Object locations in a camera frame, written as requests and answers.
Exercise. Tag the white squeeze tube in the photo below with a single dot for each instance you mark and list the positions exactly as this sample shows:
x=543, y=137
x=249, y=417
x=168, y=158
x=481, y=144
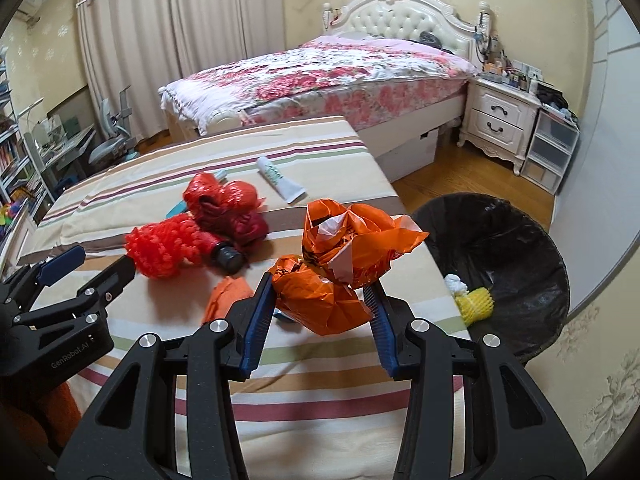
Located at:
x=280, y=180

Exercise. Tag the clear plastic drawer unit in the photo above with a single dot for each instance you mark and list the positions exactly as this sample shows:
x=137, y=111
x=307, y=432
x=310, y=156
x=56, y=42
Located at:
x=550, y=150

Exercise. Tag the grey study desk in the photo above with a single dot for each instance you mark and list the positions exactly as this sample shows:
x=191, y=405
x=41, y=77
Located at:
x=65, y=147

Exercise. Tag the black clothing bundle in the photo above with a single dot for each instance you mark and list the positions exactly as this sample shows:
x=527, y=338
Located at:
x=550, y=96

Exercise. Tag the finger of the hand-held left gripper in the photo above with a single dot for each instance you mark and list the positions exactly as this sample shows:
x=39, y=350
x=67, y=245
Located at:
x=60, y=262
x=107, y=282

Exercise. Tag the pink floral blanket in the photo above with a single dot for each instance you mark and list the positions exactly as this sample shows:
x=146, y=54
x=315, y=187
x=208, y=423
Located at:
x=340, y=70

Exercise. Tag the cluster of small bottles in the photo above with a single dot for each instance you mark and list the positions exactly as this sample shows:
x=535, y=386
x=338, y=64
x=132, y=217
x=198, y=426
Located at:
x=505, y=67

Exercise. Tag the white bed with tufted headboard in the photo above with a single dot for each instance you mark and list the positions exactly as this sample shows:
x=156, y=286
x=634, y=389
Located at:
x=400, y=15

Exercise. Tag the striped cloth cover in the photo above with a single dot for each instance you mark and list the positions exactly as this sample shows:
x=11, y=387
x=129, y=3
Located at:
x=225, y=150

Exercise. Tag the black item on bed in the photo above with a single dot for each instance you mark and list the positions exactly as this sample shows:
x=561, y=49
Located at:
x=430, y=37

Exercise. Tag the white wardrobe door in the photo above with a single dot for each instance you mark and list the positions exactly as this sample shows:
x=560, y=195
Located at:
x=595, y=110

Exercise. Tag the yellow foam fruit net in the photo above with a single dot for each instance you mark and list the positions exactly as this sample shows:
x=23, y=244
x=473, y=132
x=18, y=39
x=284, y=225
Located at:
x=475, y=306

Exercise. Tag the white air conditioner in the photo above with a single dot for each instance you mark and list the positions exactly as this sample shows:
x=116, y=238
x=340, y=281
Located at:
x=32, y=7

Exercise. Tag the orange fuzzy cloth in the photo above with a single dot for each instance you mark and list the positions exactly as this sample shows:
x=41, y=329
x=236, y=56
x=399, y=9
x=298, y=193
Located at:
x=50, y=410

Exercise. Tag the white two-drawer nightstand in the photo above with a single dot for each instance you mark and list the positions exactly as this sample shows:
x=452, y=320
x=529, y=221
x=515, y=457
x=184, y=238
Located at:
x=497, y=115

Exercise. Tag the bookshelf with books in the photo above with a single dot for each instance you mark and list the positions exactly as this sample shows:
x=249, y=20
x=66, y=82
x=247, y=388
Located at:
x=12, y=160

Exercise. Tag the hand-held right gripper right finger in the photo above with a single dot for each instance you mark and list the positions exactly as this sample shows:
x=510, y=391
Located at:
x=382, y=332

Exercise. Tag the white storage box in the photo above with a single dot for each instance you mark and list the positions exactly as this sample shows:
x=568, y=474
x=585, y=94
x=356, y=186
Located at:
x=410, y=152

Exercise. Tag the orange scrap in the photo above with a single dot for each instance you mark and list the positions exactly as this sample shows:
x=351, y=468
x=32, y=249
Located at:
x=225, y=300

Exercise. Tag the red foam fruit net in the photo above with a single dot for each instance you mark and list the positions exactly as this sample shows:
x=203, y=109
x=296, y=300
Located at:
x=162, y=245

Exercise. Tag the crumpled white tissue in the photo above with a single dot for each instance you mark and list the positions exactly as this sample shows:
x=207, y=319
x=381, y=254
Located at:
x=456, y=284

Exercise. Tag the red plastic bag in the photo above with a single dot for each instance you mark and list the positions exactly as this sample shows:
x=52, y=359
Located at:
x=225, y=207

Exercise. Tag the red can with black cap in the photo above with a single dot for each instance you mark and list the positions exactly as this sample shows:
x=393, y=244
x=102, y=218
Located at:
x=230, y=258

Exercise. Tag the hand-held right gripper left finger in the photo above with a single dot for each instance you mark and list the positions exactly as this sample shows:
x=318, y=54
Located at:
x=255, y=332

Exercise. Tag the orange plastic bag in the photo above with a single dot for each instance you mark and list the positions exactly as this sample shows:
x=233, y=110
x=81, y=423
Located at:
x=345, y=245

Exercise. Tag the beige curtain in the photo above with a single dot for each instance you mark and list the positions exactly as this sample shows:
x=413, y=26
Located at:
x=175, y=20

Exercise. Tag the grey desk chair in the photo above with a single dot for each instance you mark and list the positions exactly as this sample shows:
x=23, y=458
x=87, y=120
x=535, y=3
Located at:
x=112, y=135

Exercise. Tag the black lined trash bin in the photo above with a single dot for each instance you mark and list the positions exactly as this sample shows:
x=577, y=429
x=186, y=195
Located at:
x=500, y=255

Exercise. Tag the teal plastic wrapper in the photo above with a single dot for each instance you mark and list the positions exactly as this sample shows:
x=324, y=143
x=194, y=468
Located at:
x=176, y=209

